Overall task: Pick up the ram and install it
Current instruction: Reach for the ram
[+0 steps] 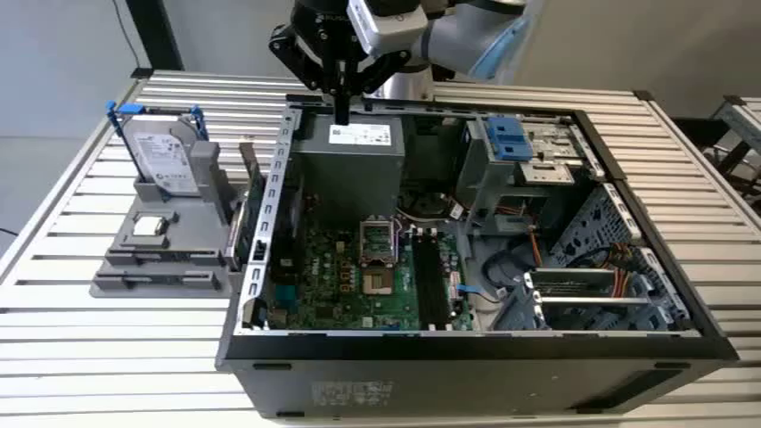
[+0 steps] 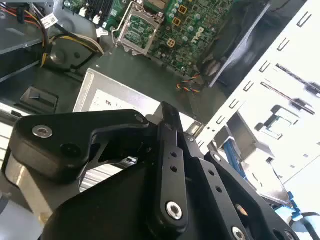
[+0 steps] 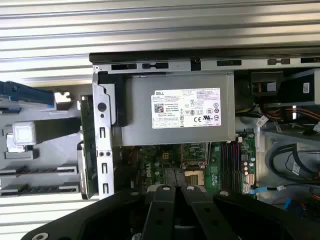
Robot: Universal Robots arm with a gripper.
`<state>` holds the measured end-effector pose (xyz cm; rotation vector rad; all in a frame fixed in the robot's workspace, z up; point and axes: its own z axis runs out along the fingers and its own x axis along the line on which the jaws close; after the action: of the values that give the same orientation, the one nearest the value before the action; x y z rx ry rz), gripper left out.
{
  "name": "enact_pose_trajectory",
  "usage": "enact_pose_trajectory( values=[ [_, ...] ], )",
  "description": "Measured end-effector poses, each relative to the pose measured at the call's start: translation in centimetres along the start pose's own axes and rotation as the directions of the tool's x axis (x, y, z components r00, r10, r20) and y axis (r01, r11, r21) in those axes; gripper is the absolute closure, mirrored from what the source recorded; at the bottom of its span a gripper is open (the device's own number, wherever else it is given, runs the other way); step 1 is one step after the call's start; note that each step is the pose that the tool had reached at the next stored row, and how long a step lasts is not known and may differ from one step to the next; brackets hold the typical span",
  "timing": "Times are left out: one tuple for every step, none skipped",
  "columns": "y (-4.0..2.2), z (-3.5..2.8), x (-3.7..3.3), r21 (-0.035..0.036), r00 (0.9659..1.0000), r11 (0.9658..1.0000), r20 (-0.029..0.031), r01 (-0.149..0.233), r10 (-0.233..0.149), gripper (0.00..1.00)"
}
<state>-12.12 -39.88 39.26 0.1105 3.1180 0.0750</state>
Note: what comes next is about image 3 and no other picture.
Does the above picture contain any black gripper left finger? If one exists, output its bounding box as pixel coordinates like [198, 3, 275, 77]
[21, 168, 177, 240]

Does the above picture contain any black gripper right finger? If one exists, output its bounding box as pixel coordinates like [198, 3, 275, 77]
[176, 168, 320, 240]

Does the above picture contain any black RAM slot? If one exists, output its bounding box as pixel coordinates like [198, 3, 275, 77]
[231, 142, 241, 193]
[221, 142, 232, 193]

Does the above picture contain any CPU socket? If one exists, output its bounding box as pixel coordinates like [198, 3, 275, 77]
[184, 170, 206, 187]

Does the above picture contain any green motherboard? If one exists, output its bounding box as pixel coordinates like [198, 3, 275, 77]
[113, 132, 258, 198]

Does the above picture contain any metal socket cover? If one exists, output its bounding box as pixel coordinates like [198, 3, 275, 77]
[180, 142, 210, 169]

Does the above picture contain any grey Dell power supply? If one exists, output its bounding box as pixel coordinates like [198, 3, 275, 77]
[111, 71, 237, 147]

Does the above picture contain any green graphics card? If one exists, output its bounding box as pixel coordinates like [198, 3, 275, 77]
[76, 93, 99, 201]

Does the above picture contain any grey plastic parts rack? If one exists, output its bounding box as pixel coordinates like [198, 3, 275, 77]
[0, 84, 97, 198]

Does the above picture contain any black open PC case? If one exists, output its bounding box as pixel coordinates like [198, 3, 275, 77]
[89, 51, 320, 221]

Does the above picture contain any silver CPU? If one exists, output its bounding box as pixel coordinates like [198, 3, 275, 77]
[11, 121, 38, 146]

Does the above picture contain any hard disk in blue carrier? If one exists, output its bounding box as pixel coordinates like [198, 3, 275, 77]
[0, 80, 57, 111]

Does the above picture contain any blue flat wire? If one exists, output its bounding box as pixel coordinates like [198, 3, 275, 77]
[249, 186, 288, 195]

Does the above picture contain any black cable bundle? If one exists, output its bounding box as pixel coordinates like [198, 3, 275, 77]
[271, 143, 320, 185]

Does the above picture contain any orange wire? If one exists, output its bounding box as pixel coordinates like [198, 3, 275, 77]
[284, 104, 320, 123]

